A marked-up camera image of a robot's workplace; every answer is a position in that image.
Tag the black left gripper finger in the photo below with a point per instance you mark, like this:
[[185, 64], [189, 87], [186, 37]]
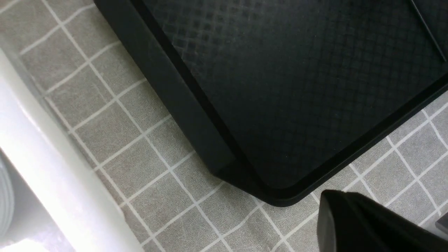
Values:
[[352, 222]]

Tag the black serving tray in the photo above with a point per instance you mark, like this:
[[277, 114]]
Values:
[[277, 96]]

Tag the grey checked tablecloth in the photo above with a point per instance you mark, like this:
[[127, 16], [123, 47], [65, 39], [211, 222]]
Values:
[[169, 200]]

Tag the large white plastic bin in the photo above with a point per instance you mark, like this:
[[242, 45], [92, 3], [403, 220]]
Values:
[[42, 153]]

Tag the stack of white bowls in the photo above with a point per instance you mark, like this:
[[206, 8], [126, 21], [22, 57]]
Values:
[[7, 199]]

